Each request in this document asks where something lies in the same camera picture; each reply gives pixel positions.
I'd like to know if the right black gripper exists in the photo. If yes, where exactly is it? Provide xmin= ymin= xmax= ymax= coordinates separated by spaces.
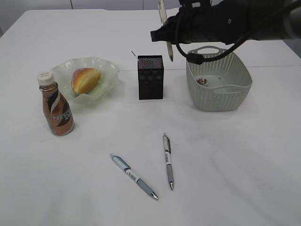
xmin=150 ymin=0 xmax=251 ymax=44

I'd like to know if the beige and white pen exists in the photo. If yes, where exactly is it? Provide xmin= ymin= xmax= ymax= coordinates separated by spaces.
xmin=158 ymin=0 xmax=174 ymax=62

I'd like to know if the small paper ball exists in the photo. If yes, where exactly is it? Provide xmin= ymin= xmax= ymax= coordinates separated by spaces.
xmin=196 ymin=78 xmax=208 ymax=87

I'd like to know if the orange bread roll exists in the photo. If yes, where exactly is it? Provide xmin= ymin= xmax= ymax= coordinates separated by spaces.
xmin=71 ymin=68 xmax=101 ymax=95

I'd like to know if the grey pen with clip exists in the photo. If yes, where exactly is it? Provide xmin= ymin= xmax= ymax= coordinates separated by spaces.
xmin=162 ymin=133 xmax=174 ymax=190

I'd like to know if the brown coffee bottle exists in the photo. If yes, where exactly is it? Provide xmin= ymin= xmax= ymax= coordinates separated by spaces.
xmin=37 ymin=72 xmax=74 ymax=136

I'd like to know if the blue-grey pen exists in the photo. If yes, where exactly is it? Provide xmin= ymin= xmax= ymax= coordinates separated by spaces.
xmin=110 ymin=154 xmax=159 ymax=201

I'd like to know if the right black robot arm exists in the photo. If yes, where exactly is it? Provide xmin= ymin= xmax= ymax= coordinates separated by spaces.
xmin=150 ymin=0 xmax=301 ymax=45

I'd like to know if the black mesh pen holder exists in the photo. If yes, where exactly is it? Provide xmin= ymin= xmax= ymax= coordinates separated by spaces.
xmin=137 ymin=55 xmax=164 ymax=100

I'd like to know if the grey-green plastic basket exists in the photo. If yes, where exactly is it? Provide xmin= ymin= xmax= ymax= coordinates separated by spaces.
xmin=186 ymin=52 xmax=253 ymax=112

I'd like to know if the green wavy glass plate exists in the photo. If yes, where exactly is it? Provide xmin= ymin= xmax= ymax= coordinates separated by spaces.
xmin=51 ymin=56 xmax=119 ymax=104

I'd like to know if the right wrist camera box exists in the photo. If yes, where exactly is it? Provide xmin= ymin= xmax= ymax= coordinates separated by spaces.
xmin=179 ymin=0 xmax=212 ymax=8

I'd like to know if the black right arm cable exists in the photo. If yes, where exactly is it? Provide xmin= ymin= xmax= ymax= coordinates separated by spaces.
xmin=174 ymin=0 xmax=301 ymax=65

